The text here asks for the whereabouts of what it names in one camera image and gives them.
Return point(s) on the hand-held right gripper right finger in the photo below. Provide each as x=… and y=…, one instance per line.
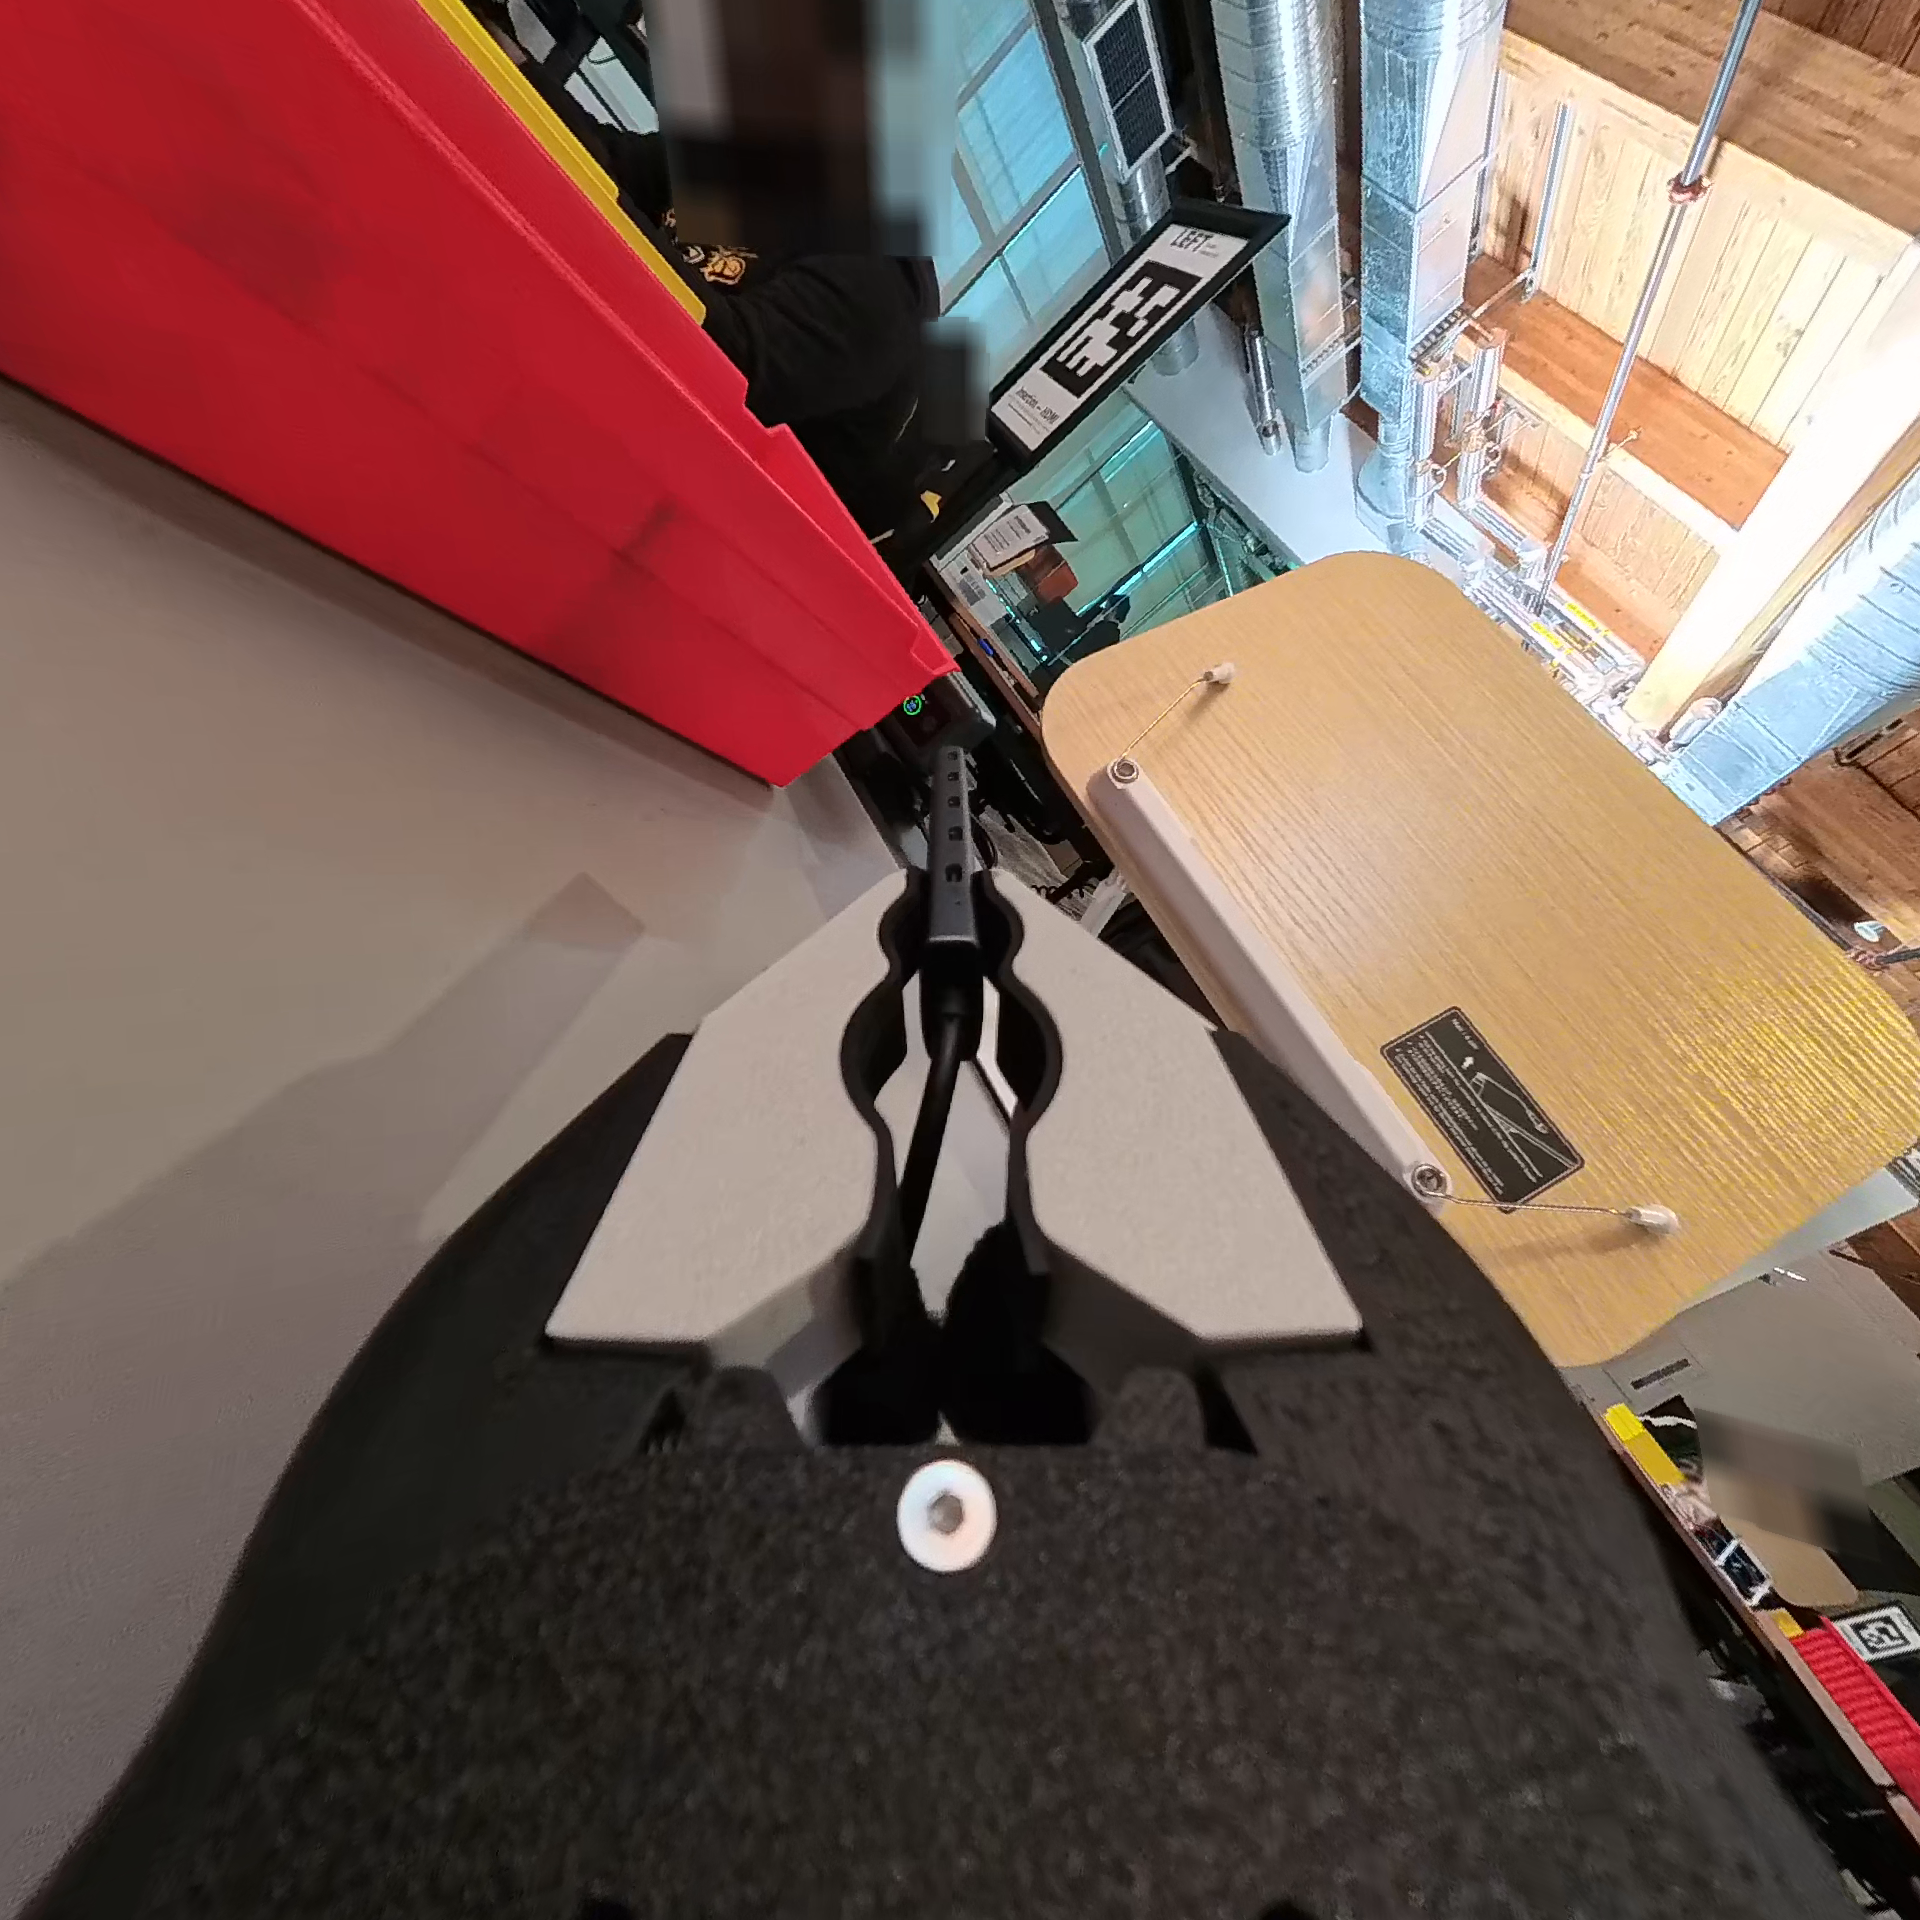
x=1185, y=1184

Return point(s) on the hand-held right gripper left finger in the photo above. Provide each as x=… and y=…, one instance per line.
x=720, y=1184

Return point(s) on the wooden book stand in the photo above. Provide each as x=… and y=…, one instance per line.
x=1500, y=901

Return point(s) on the metal ceiling pipe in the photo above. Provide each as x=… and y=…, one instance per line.
x=1651, y=283

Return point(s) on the red plastic bin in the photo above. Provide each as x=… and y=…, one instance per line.
x=375, y=376

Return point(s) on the red storage crate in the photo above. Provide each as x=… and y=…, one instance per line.
x=1876, y=1711

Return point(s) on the galvanised metal duct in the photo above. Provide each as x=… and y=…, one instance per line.
x=1417, y=224

